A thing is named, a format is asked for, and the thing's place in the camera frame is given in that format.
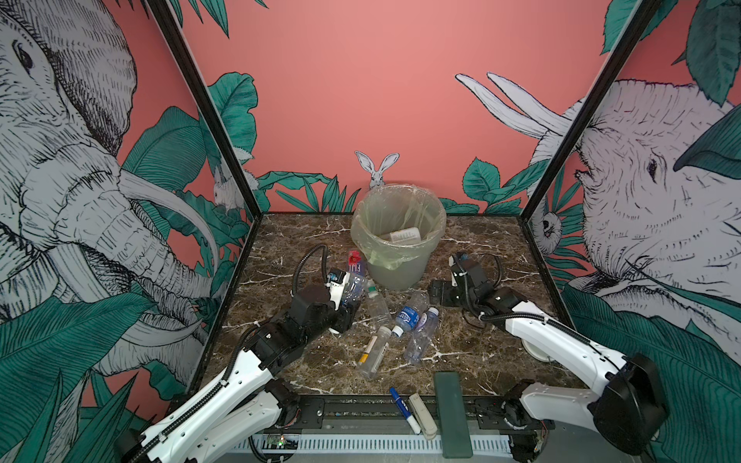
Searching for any black frame post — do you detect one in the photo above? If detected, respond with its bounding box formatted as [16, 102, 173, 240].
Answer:
[147, 0, 262, 220]
[519, 0, 662, 222]

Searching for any white slotted cable duct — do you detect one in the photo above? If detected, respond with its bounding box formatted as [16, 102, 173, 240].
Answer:
[252, 434, 513, 458]

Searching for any white round timer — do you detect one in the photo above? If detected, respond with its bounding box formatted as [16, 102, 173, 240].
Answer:
[521, 340, 553, 363]

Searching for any blue white marker pen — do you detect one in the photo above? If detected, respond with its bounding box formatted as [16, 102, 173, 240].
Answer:
[389, 387, 422, 435]

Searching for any white bottle yellow logo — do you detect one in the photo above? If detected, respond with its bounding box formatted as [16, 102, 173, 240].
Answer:
[389, 227, 422, 245]

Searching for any black left frame post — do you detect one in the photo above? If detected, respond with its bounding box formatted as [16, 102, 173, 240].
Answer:
[147, 0, 262, 220]

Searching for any clear bottle pink blue label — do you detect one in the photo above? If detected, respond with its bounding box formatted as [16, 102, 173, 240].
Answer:
[404, 307, 440, 365]

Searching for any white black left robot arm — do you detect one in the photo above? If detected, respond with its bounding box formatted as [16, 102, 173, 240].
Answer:
[114, 244, 357, 462]

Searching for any dark green flat block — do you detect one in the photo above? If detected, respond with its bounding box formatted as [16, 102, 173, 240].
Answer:
[433, 372, 473, 459]

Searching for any black right frame post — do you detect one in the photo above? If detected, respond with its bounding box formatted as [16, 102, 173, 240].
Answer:
[519, 0, 662, 222]

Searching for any grey bin with green liner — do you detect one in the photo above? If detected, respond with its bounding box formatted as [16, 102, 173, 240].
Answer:
[350, 184, 447, 291]

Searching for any clear bottle green cap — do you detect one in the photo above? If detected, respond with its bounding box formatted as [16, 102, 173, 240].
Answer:
[365, 279, 392, 327]

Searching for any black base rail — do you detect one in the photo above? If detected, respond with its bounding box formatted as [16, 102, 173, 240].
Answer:
[167, 394, 626, 432]

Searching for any Fiji bottle red blue label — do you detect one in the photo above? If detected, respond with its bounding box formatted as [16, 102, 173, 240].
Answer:
[343, 250, 367, 305]

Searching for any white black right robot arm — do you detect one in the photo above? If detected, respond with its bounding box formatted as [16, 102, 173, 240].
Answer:
[428, 252, 670, 462]

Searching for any clear bottle yellow inside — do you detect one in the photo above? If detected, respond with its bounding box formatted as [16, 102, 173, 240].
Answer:
[357, 326, 392, 379]

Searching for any white eraser bar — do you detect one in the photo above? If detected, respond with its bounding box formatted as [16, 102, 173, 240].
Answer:
[409, 394, 438, 440]

